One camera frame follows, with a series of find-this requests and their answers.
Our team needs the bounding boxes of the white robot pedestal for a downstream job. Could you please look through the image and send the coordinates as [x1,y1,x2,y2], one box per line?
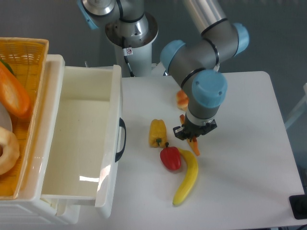
[105,12,158,78]

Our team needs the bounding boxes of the white open drawer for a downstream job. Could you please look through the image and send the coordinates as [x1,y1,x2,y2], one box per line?
[41,64,122,219]

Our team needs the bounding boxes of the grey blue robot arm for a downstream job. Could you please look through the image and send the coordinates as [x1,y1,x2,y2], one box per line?
[77,0,249,140]

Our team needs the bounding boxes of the black drawer handle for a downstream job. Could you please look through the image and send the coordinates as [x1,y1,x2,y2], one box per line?
[115,117,127,162]

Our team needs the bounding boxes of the black device at edge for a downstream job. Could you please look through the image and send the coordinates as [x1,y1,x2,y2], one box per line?
[289,195,307,219]

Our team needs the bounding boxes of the orange toy bread roll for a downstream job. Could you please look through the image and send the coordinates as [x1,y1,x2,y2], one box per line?
[176,90,189,111]

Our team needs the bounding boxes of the white plate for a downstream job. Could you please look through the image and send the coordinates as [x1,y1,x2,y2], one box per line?
[0,104,12,132]

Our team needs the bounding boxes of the yellow toy banana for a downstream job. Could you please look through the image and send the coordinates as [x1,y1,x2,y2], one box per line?
[172,149,199,206]

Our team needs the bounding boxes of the yellow woven basket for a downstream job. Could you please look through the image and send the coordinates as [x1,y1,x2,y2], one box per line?
[0,37,49,200]

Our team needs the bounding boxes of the orange toy baguette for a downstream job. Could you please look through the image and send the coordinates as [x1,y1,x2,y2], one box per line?
[0,63,33,119]

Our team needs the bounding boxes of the red toy bell pepper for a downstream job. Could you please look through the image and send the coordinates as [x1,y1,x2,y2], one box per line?
[160,142,181,171]

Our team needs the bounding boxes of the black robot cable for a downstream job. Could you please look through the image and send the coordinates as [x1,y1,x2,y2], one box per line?
[121,36,135,78]

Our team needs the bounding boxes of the white drawer cabinet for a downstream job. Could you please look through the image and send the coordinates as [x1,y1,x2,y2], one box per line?
[0,55,80,224]

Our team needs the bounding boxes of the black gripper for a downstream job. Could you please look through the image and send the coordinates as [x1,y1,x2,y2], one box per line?
[173,118,217,140]

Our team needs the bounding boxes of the yellow toy bell pepper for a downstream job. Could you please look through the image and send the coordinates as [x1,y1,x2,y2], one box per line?
[148,119,167,148]

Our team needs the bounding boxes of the beige toy bagel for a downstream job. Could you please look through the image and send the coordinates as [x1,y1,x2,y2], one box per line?
[0,127,20,175]

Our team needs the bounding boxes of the green toy vegetable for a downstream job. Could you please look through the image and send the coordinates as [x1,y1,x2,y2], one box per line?
[0,59,15,76]

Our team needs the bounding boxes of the toy bread slice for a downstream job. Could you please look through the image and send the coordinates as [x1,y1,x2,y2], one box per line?
[179,114,201,156]

